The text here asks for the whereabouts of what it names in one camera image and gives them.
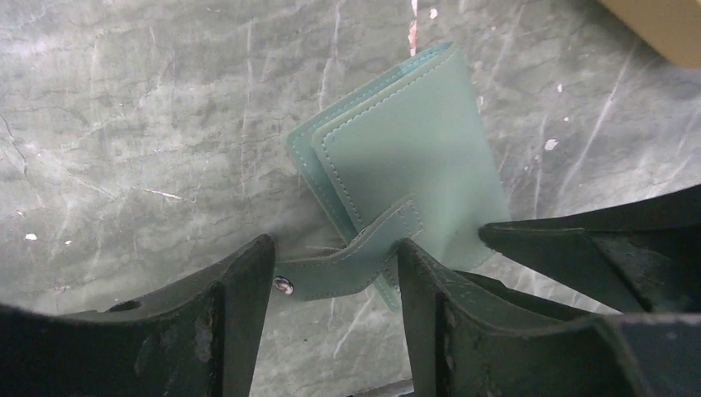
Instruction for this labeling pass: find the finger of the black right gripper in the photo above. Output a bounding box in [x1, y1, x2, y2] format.
[479, 185, 700, 313]

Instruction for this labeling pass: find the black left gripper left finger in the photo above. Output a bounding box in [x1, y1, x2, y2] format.
[1, 235, 275, 396]

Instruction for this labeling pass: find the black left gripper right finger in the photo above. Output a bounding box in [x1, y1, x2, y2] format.
[398, 238, 700, 396]

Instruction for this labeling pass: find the yellow oval tray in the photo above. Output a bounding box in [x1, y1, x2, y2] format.
[599, 0, 700, 69]

